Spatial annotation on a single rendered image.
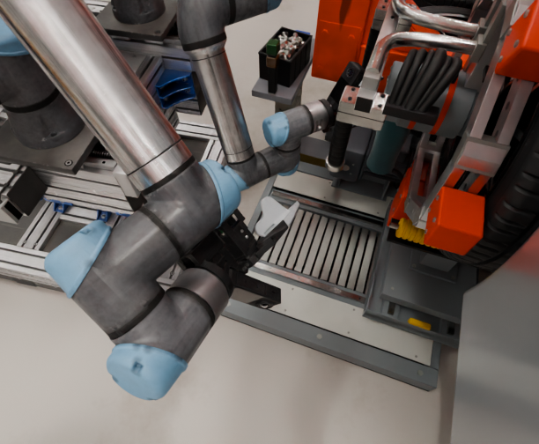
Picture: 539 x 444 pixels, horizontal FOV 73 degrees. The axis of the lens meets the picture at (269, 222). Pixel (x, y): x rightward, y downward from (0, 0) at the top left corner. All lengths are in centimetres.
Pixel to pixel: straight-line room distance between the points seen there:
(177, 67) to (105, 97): 87
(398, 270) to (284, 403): 61
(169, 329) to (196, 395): 102
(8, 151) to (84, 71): 58
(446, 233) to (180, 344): 47
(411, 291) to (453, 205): 69
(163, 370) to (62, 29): 34
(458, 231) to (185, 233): 45
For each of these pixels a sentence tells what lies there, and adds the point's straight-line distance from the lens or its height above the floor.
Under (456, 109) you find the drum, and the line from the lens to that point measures 88.
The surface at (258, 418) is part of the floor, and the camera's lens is 141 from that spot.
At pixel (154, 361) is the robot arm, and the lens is 41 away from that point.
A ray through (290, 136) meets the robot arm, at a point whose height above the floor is 77.
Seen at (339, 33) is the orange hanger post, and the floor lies 71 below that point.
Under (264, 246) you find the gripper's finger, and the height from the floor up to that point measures 92.
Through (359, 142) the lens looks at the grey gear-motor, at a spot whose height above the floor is 41.
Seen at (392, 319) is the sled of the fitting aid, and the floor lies 16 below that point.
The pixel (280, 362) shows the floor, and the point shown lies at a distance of 143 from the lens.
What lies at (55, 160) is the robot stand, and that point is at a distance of 90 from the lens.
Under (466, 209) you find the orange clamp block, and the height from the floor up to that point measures 88.
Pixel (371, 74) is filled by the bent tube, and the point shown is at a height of 100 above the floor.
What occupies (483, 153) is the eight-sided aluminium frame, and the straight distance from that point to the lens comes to 68.
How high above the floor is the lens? 140
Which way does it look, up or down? 58 degrees down
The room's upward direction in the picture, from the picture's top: straight up
